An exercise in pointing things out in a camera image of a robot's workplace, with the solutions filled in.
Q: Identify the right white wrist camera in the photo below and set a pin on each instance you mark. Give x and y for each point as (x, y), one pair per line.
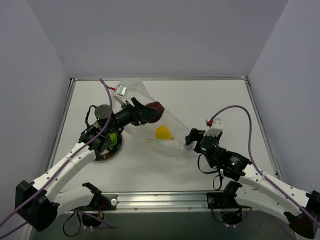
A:
(215, 127)

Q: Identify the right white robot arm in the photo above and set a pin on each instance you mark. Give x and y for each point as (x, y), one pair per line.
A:
(252, 187)

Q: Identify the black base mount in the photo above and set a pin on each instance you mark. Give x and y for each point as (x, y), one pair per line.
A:
(216, 200)
(99, 201)

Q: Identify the clear plastic bag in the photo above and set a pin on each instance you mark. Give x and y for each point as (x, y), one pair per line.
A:
(146, 133)

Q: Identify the round plate with dark rim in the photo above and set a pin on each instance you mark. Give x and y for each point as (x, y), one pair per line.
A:
(107, 154)

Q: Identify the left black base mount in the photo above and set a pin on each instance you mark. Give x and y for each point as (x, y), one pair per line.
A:
(99, 201)

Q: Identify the aluminium front rail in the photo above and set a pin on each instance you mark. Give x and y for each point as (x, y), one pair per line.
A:
(160, 201)

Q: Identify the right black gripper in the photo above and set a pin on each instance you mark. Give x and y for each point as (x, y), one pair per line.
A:
(198, 137)

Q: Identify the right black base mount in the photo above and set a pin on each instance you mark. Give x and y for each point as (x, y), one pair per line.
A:
(216, 200)

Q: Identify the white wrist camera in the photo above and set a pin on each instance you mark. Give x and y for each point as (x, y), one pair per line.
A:
(215, 127)
(121, 94)

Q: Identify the green fake lime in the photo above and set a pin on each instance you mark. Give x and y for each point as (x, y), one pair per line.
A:
(113, 138)

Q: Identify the dark red fake fruit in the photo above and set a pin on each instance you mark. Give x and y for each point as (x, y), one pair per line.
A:
(157, 106)

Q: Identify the yellow fake lemon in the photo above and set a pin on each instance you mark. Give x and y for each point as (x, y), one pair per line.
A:
(162, 133)

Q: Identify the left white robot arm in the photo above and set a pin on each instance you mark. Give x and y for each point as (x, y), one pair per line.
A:
(92, 142)

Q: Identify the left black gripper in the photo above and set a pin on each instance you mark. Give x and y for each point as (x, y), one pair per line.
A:
(135, 114)

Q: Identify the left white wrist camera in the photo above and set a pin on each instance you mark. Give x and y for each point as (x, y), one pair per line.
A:
(121, 94)

